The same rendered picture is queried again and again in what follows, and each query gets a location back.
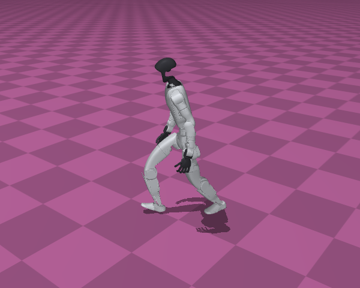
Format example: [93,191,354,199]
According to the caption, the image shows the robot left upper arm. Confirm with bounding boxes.
[171,90,196,127]

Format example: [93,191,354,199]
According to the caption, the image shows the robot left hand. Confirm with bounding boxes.
[175,149,193,173]

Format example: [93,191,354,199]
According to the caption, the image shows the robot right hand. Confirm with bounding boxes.
[156,125,171,145]

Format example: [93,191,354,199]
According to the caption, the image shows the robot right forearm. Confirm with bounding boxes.
[167,112,176,133]

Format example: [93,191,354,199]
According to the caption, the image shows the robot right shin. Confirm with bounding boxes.
[142,174,162,206]

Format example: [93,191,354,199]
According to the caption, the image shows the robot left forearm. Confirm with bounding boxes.
[184,121,196,157]

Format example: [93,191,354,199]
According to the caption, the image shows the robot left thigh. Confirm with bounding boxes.
[182,143,208,191]

